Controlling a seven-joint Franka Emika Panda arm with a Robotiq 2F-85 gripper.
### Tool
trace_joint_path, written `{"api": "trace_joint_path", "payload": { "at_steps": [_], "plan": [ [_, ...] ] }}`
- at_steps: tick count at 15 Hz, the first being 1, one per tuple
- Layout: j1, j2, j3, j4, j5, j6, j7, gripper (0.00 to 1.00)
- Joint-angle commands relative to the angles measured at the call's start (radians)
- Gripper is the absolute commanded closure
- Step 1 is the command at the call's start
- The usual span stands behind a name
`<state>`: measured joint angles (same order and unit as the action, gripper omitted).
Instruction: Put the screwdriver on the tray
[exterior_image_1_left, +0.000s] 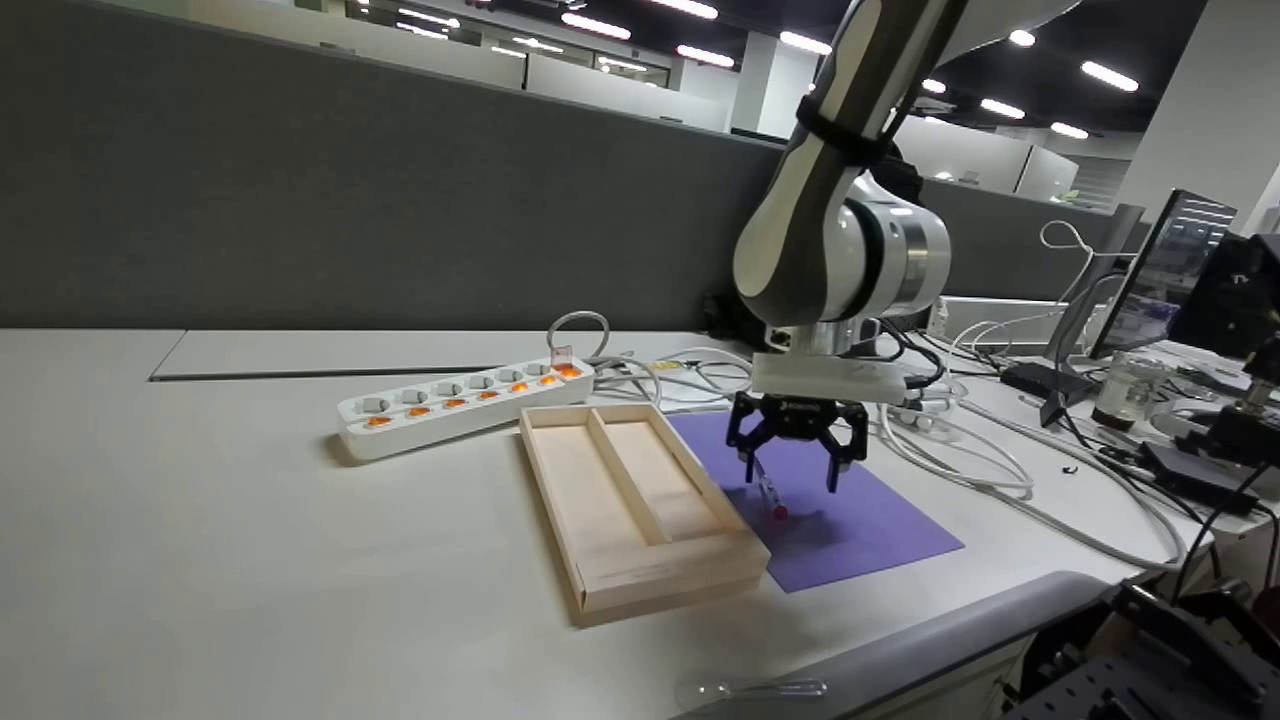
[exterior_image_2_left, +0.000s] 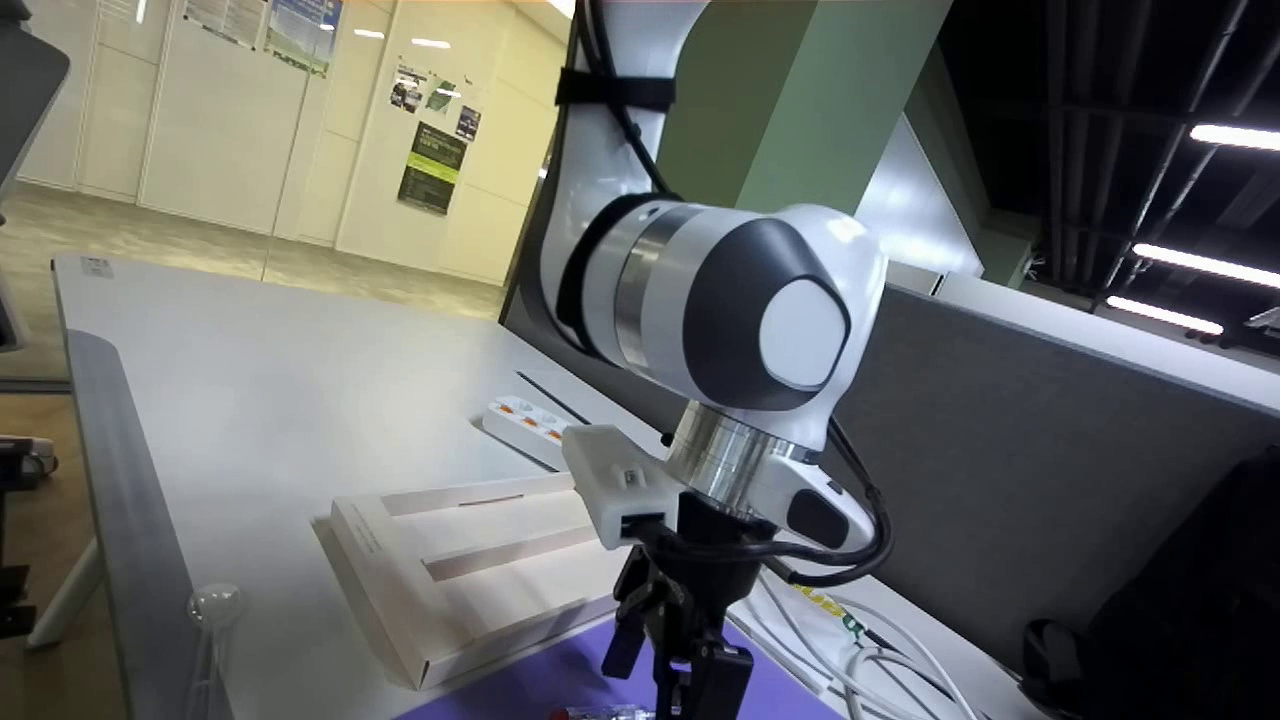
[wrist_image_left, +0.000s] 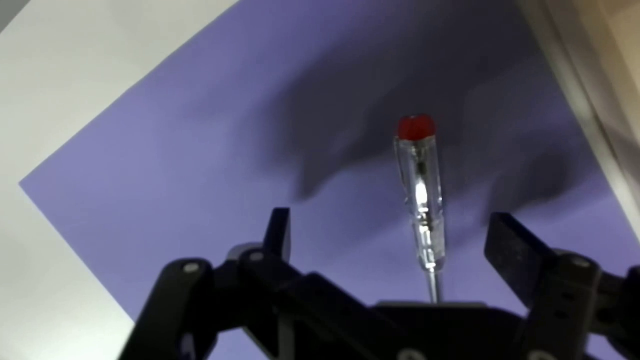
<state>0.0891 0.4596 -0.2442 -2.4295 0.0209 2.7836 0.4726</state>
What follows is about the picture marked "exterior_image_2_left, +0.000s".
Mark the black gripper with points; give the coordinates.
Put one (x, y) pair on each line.
(706, 560)

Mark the clear suction cup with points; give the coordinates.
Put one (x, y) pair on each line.
(214, 607)

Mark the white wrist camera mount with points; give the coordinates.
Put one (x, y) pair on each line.
(617, 482)

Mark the dark green wall poster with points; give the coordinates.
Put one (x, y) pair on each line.
(435, 168)

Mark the large blue wall poster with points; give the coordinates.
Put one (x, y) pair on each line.
(300, 29)

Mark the small paper notice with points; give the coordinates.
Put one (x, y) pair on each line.
(409, 91)
(443, 96)
(471, 120)

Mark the white power strip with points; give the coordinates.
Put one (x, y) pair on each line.
(524, 425)

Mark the white compartment tray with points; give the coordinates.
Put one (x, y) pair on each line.
(455, 572)

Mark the long ceiling light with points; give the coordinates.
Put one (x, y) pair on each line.
(1206, 267)
(1234, 137)
(1162, 319)

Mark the purple mat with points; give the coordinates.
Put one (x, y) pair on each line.
(535, 680)

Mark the gray partition panel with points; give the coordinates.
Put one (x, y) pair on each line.
(1043, 454)

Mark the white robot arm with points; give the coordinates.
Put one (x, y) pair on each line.
(720, 304)

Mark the white table leg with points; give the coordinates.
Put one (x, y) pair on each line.
(65, 598)

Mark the dark monitor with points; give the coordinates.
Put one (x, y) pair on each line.
(27, 82)

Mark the green square column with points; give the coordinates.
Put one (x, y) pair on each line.
(785, 106)

